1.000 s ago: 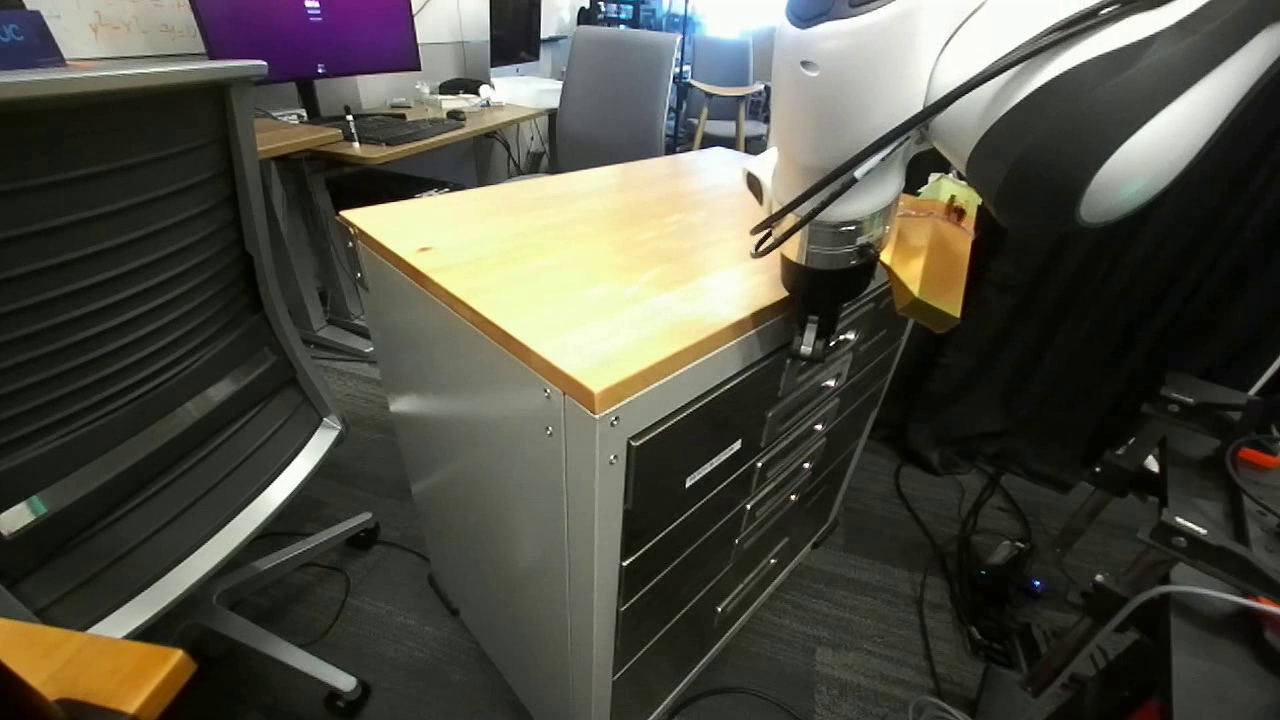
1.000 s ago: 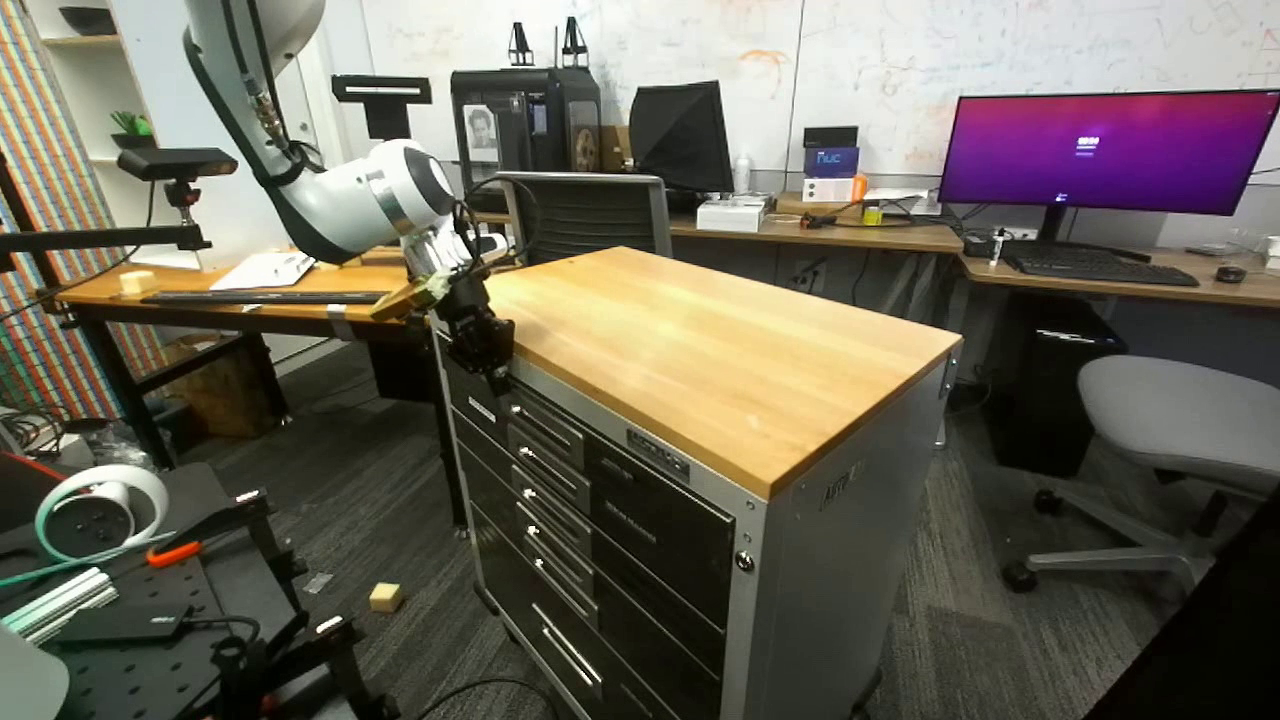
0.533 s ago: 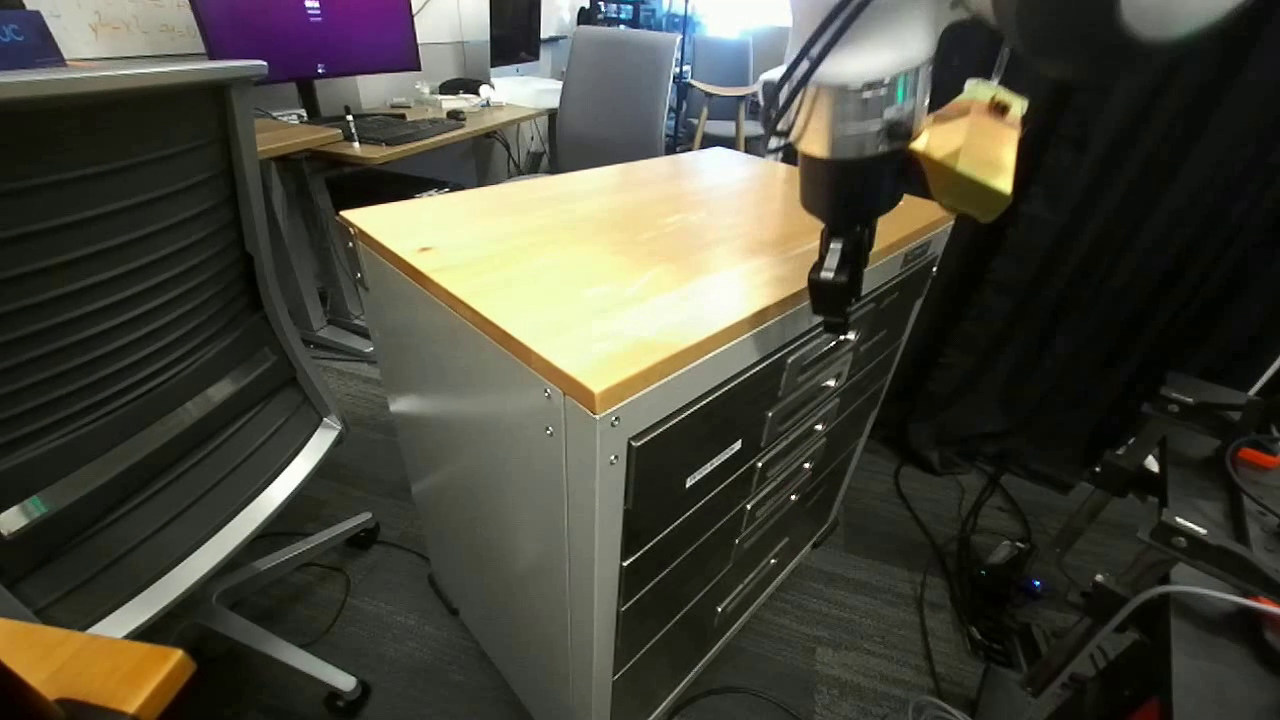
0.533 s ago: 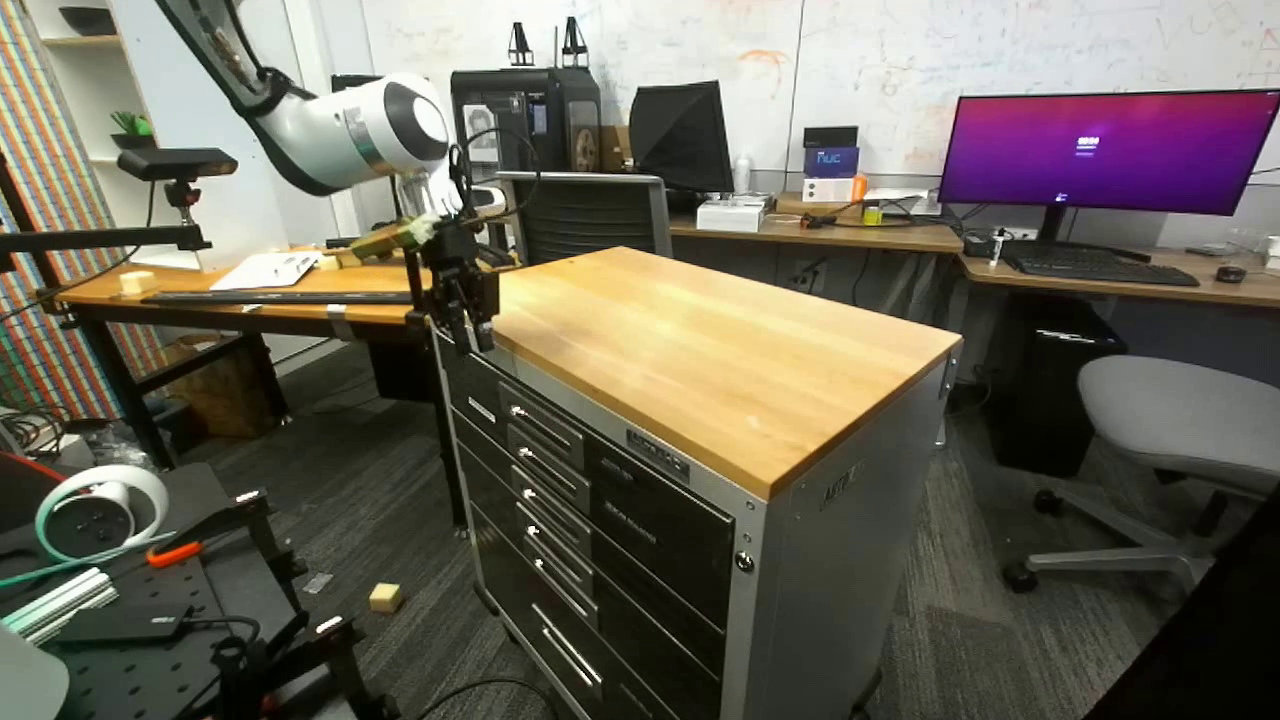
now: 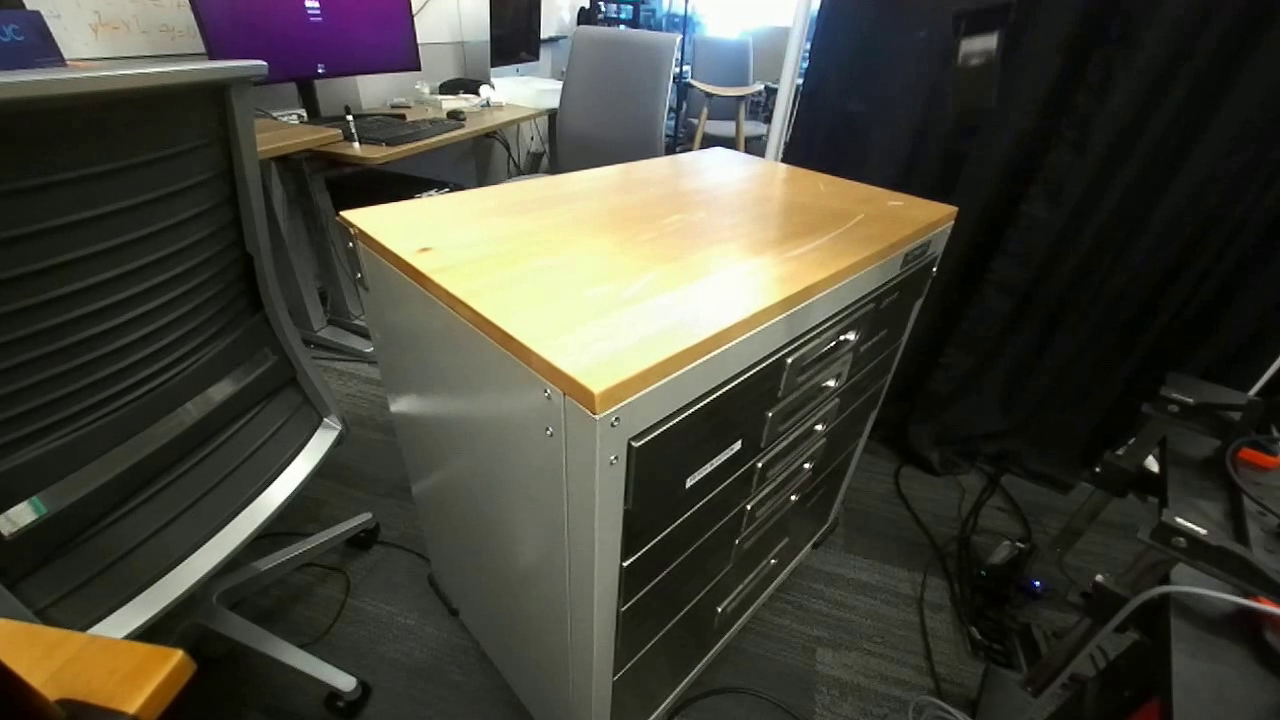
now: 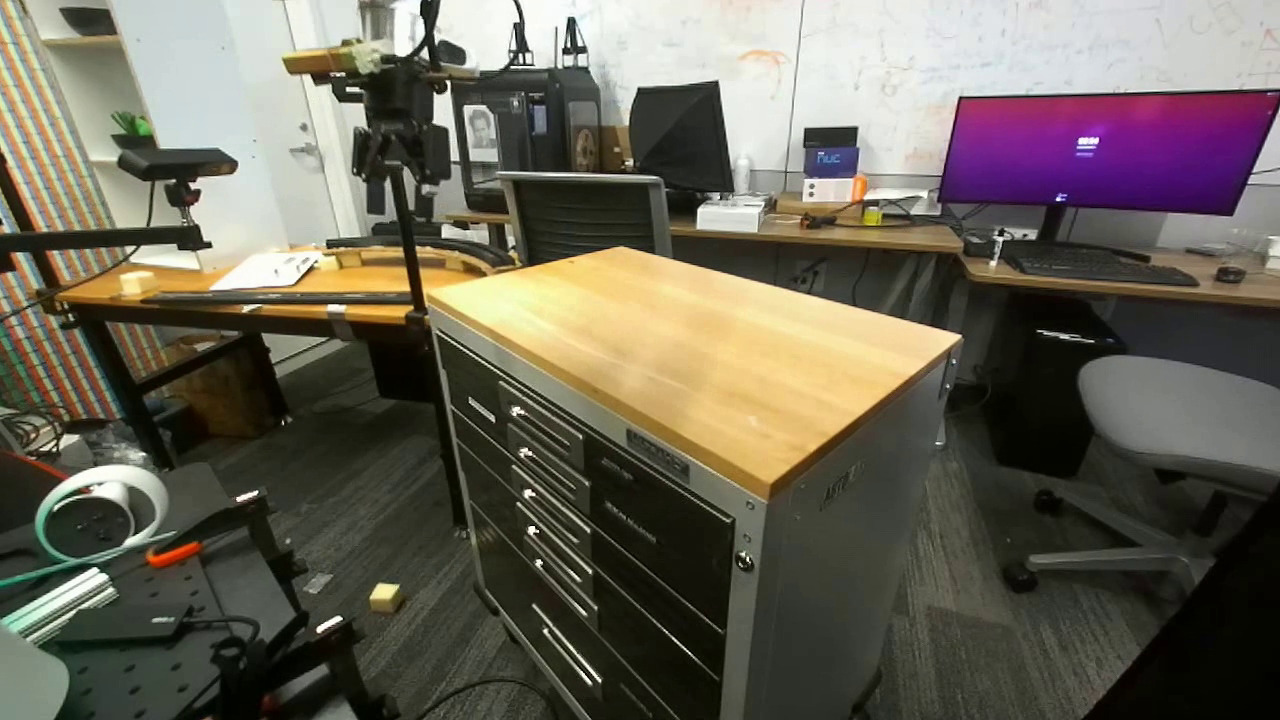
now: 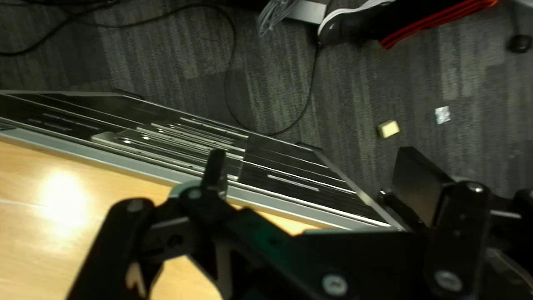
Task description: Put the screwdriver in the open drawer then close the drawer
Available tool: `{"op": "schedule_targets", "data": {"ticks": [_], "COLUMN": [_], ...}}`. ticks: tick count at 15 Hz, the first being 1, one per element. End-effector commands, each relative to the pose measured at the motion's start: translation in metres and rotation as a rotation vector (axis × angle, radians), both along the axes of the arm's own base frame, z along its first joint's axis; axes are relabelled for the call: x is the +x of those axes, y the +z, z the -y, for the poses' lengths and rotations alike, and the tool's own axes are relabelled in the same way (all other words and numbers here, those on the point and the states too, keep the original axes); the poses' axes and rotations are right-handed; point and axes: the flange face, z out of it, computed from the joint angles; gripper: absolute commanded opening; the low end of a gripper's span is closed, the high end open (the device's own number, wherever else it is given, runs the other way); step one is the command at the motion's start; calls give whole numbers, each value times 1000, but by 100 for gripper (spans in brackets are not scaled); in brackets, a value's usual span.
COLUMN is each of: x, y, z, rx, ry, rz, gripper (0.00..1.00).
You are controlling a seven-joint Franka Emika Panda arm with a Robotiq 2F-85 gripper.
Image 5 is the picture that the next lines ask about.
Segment light wooden table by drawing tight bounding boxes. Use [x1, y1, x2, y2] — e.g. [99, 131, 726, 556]
[0, 617, 200, 720]

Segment black keyboard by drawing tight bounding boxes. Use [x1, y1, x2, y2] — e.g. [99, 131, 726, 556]
[350, 106, 467, 148]

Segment large black drawer front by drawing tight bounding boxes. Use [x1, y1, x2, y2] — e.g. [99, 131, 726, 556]
[611, 493, 758, 632]
[619, 364, 783, 561]
[611, 523, 816, 720]

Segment black mesh office chair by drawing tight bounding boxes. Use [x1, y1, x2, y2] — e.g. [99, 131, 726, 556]
[0, 55, 385, 715]

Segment grey cable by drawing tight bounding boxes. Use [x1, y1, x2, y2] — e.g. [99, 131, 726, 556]
[1105, 581, 1280, 632]

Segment dark computer monitor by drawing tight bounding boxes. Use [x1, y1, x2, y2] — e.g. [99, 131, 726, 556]
[483, 0, 546, 70]

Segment grey tool cabinet wooden top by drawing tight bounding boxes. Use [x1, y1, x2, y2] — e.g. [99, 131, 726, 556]
[336, 144, 960, 720]

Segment grey upholstered office chair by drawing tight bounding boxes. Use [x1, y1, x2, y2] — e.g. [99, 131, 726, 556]
[549, 18, 686, 177]

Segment wooden frame armchair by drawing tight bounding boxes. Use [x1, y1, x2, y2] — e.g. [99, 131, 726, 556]
[680, 36, 793, 155]

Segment black floor cables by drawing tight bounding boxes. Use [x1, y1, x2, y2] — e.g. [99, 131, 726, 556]
[889, 453, 1071, 685]

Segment black curtain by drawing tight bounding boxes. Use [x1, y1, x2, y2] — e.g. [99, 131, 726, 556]
[783, 0, 1280, 471]

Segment monitor with purple screen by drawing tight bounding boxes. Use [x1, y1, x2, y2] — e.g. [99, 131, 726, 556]
[189, 0, 425, 114]

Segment long wooden office desk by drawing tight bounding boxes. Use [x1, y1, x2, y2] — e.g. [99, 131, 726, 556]
[253, 100, 557, 173]

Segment small black drawer front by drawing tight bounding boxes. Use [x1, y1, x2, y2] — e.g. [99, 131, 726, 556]
[763, 364, 857, 453]
[753, 413, 836, 505]
[737, 457, 824, 550]
[778, 307, 872, 403]

